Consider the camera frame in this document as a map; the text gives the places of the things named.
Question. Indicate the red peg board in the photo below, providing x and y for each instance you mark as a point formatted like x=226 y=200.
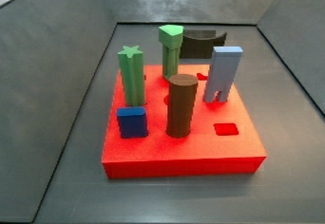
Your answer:
x=222 y=145

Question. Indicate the green star peg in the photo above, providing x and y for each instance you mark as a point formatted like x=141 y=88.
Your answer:
x=130 y=58

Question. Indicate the green triangle peg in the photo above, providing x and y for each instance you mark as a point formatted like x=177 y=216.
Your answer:
x=172 y=40

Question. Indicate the dark blue square peg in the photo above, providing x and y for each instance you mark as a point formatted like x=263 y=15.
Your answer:
x=133 y=122

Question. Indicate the black curved holder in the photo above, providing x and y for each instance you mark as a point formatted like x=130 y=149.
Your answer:
x=200 y=42

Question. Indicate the light blue bridge peg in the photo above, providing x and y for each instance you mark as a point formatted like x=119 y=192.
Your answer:
x=222 y=73

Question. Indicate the brown cylinder peg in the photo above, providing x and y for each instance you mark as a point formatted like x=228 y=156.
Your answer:
x=182 y=90

